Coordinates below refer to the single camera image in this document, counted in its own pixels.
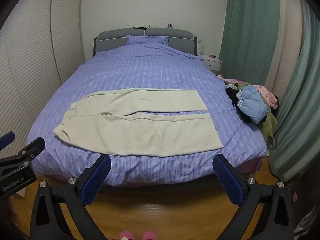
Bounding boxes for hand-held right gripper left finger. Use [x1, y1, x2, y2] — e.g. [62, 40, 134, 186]
[32, 153, 112, 240]

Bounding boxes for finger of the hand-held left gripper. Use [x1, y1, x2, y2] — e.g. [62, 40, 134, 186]
[0, 131, 15, 152]
[0, 137, 46, 168]

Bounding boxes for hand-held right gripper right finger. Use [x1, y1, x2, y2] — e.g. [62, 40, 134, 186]
[212, 153, 295, 240]

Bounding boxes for cream pants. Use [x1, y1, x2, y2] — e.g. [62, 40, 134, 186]
[53, 87, 223, 157]

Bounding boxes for olive green garment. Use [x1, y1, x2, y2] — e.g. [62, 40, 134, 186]
[260, 110, 278, 148]

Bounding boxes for dark object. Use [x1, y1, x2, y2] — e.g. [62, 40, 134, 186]
[282, 177, 320, 240]

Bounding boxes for light blue puffer jacket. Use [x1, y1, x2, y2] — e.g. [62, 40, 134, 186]
[236, 86, 268, 125]

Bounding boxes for dark garment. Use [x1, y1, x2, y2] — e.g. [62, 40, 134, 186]
[226, 85, 250, 123]

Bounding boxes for white louvered wardrobe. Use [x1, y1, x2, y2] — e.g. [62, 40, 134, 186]
[0, 0, 84, 160]

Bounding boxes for pink printed garment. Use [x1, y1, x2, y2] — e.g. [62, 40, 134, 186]
[252, 85, 279, 109]

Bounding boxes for pink cloth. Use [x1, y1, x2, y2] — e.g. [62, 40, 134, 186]
[216, 75, 250, 85]

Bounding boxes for green curtain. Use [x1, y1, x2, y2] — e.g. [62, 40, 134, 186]
[270, 5, 320, 180]
[219, 0, 280, 78]

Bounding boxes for white nightstand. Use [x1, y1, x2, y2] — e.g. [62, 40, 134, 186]
[197, 54, 222, 72]

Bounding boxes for blue floral duvet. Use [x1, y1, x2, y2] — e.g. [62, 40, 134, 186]
[26, 35, 269, 187]

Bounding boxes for blue floral pillow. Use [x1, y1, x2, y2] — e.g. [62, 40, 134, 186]
[126, 35, 170, 46]

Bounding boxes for beige curtain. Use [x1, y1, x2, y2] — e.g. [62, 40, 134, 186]
[262, 0, 310, 98]

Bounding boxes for grey upholstered bed frame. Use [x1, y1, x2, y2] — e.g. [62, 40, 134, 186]
[94, 27, 198, 57]

